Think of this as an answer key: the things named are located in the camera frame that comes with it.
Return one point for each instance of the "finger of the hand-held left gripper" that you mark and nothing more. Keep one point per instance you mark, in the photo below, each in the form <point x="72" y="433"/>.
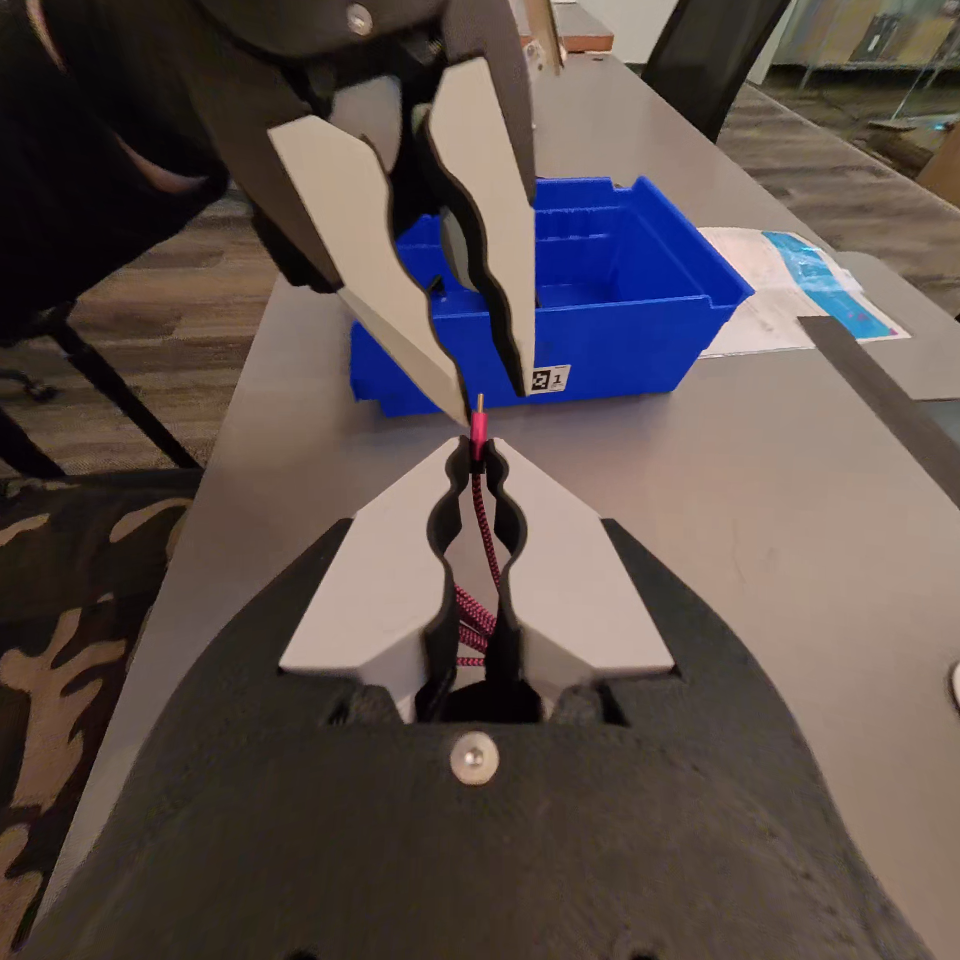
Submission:
<point x="502" y="225"/>
<point x="352" y="240"/>

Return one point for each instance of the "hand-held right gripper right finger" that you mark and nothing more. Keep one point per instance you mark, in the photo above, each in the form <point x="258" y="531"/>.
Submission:
<point x="592" y="600"/>

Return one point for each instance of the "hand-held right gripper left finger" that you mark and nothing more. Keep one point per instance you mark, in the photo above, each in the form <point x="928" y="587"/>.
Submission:
<point x="367" y="592"/>

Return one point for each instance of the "blue plastic bin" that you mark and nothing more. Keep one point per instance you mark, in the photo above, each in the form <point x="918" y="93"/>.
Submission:
<point x="622" y="345"/>

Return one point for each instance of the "person's left hand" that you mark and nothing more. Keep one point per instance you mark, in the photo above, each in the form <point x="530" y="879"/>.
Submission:
<point x="75" y="187"/>

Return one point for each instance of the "black mesh office chair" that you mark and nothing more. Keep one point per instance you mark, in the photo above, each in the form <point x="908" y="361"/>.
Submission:
<point x="705" y="60"/>

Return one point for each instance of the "printed paper sheet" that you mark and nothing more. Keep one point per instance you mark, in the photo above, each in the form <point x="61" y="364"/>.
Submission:
<point x="765" y="300"/>

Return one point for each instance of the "black metal stand legs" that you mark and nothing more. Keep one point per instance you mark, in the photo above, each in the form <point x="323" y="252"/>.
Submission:
<point x="112" y="382"/>

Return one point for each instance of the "white tablet stand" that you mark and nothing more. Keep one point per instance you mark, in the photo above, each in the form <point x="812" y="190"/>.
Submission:
<point x="955" y="686"/>

